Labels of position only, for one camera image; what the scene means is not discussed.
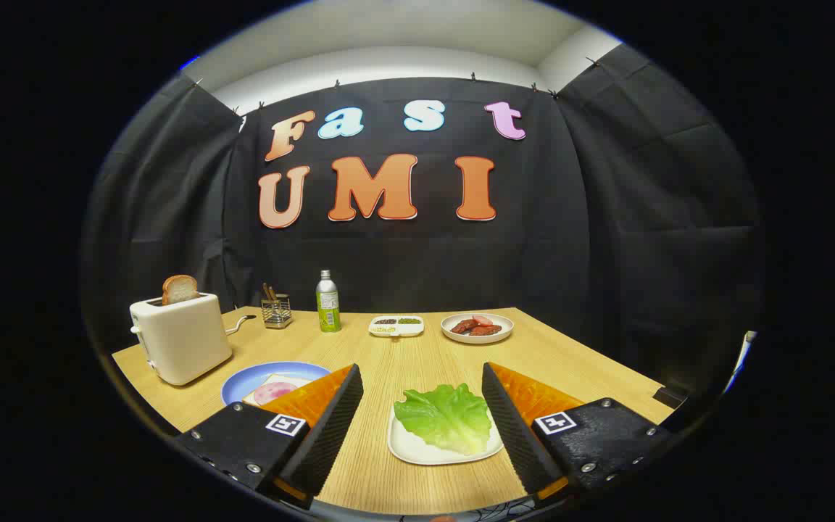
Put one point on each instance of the pink sausage slice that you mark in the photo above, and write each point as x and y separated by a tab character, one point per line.
483	320

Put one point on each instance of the black table clamp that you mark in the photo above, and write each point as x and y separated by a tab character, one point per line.
670	397

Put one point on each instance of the silver bottle with green label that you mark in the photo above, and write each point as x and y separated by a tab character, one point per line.
328	304

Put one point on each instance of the white square plate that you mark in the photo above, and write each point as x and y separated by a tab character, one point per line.
417	451

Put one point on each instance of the round pink ham slice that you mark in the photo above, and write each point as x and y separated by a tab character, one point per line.
272	393

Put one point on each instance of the dark red meat piece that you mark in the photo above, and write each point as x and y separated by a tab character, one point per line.
462	326
488	330

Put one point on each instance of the square white bread slice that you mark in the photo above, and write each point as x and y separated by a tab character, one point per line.
294	380

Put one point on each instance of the white round plate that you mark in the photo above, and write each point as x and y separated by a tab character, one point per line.
497	338

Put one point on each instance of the white toaster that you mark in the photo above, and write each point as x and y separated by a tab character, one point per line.
185	341

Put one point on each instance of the green lettuce leaf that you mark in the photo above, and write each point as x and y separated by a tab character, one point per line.
443	420

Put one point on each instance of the toasted bread slice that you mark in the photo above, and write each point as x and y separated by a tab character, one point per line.
180	290

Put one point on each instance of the white divided dish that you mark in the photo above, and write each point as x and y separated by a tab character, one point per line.
409	330

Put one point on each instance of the black backdrop cloth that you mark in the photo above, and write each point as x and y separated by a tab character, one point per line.
425	261

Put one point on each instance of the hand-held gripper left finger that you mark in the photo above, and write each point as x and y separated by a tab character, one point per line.
330	435

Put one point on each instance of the blue plate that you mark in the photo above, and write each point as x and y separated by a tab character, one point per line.
243	380

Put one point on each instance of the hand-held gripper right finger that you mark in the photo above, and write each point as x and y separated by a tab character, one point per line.
519	435

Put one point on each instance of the brown wooden sticks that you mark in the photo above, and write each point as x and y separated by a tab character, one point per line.
269	292

